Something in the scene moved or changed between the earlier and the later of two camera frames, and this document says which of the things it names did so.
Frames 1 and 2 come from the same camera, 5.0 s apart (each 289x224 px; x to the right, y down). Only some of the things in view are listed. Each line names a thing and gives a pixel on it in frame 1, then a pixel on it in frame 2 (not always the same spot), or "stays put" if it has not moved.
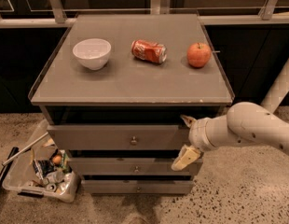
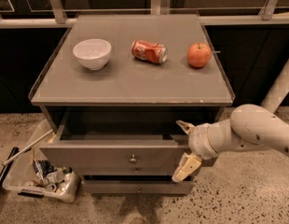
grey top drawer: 117,137 → 113,152
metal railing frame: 160,5 stays put
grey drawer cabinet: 114,90 stays put
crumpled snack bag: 43,167 stays put
